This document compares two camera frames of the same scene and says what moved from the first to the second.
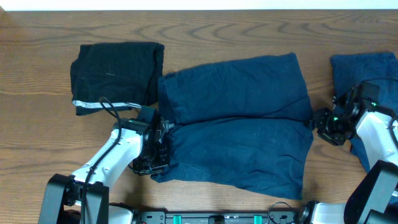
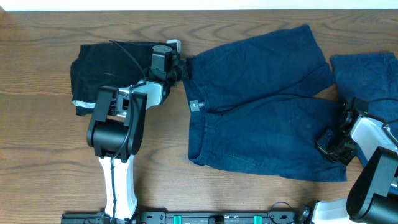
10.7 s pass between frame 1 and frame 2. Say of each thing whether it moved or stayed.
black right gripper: moved
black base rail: stayed
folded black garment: stayed
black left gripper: moved
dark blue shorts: moved
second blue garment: stayed
